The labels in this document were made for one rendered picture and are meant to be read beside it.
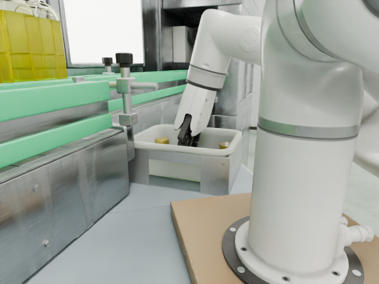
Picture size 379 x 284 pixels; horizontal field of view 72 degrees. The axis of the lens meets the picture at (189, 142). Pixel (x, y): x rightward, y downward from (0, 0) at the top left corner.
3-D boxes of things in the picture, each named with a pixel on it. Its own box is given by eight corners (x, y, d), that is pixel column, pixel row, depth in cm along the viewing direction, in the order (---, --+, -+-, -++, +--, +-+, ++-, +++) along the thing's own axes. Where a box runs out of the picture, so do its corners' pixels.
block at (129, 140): (97, 152, 55) (93, 119, 53) (137, 156, 52) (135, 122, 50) (86, 158, 51) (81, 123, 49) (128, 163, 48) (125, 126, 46)
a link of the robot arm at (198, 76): (198, 64, 57) (195, 76, 58) (184, 63, 49) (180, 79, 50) (231, 73, 55) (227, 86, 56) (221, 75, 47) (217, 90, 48)
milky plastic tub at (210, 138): (159, 154, 72) (158, 123, 69) (241, 163, 65) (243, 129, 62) (124, 180, 56) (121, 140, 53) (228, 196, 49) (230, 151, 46)
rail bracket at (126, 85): (86, 118, 53) (78, 53, 49) (162, 124, 48) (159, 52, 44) (75, 121, 50) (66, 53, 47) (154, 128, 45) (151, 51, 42)
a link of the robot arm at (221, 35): (287, 27, 48) (282, 18, 39) (267, 84, 51) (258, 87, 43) (211, 10, 52) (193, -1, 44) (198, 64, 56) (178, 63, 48)
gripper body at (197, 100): (196, 72, 58) (184, 120, 62) (179, 74, 49) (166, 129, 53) (228, 82, 56) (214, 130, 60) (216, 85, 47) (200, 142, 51)
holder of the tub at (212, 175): (141, 154, 73) (140, 127, 71) (241, 165, 65) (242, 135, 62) (104, 178, 58) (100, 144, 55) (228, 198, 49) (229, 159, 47)
